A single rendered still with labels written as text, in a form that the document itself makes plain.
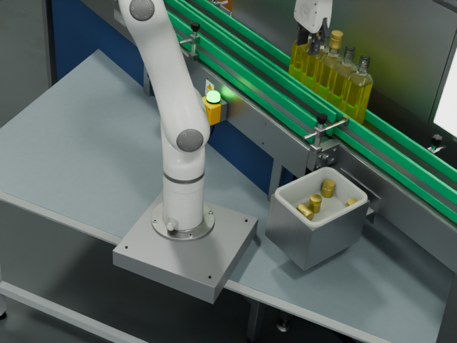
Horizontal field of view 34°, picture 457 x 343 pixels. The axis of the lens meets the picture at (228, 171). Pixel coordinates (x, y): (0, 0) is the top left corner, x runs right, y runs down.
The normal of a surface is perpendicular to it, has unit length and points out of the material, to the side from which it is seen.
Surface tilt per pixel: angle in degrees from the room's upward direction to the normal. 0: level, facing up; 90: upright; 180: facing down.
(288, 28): 90
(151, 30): 125
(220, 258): 2
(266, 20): 90
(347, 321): 0
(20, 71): 0
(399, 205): 90
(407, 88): 90
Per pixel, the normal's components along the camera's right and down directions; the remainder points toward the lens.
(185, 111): 0.15, 0.16
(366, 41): -0.79, 0.33
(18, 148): 0.08, -0.77
